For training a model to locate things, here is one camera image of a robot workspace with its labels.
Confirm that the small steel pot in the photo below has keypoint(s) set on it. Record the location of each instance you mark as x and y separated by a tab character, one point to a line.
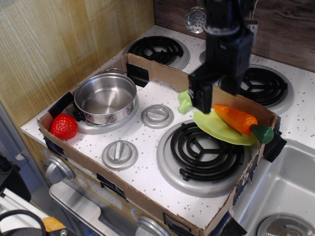
106	99

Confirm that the back right black burner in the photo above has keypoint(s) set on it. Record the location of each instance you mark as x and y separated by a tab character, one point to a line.
267	87

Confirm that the silver stove knob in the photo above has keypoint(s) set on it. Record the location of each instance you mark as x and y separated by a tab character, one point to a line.
202	57
157	116
120	155

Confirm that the green toy broccoli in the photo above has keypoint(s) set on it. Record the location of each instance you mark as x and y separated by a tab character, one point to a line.
185	102

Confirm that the hanging silver slotted spatula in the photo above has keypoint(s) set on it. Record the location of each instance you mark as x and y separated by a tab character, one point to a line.
250	23

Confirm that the silver oven door handle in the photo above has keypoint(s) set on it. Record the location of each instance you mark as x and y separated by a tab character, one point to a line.
92	213

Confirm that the cardboard fence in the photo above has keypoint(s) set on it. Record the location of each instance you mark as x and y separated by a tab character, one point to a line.
143	184

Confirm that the silver oven knob left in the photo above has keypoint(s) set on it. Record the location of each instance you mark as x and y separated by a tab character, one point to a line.
57	170

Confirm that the silver middle stove knob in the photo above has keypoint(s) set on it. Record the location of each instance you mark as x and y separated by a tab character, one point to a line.
157	116

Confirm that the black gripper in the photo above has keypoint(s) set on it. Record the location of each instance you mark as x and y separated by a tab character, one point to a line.
227	59

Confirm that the front right black burner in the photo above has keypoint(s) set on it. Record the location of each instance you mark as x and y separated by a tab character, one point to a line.
197	164

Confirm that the back left black burner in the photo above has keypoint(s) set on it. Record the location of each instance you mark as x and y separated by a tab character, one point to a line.
162	49

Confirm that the black burner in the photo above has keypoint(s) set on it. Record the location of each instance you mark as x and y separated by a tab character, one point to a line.
197	164
267	87
162	49

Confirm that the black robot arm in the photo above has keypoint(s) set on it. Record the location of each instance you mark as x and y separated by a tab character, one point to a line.
226	17

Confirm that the silver front stove knob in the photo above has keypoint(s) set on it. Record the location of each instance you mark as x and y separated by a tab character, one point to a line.
120	155

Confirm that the orange yellow object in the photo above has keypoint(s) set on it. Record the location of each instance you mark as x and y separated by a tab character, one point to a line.
52	224

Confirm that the red toy strawberry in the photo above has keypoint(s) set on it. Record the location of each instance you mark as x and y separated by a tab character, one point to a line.
64	127

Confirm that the hanging silver strainer ladle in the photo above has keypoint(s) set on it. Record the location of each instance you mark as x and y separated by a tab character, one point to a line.
195	19

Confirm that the light green toy plate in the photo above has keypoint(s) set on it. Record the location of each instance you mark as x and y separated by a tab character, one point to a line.
215	126

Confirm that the silver oven knob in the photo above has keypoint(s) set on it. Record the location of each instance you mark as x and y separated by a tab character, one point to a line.
148	227
57	170

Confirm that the silver toy sink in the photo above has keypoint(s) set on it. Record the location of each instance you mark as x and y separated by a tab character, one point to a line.
280	201

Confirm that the silver oven knob right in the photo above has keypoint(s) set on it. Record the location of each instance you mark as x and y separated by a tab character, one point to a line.
148	227

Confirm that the silver back stove knob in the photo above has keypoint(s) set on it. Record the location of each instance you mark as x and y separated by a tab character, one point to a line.
202	57

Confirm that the orange toy carrot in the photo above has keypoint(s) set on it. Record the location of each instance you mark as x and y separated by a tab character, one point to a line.
244	123

